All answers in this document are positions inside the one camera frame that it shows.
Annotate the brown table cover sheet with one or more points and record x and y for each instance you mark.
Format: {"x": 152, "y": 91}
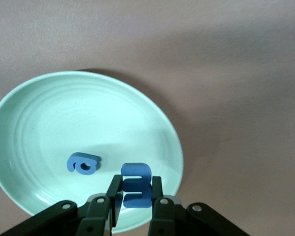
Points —
{"x": 211, "y": 73}

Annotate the blue capital letter E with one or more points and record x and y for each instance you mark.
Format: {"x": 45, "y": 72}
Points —
{"x": 135, "y": 169}

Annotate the green plate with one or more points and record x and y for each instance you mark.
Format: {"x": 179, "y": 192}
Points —
{"x": 64, "y": 118}

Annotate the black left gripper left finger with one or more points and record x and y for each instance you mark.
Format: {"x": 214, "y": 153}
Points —
{"x": 96, "y": 216}

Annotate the blue lowercase letter a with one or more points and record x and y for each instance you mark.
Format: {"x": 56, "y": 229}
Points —
{"x": 94, "y": 165}

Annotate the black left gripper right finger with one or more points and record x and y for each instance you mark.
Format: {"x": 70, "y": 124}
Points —
{"x": 162, "y": 216}

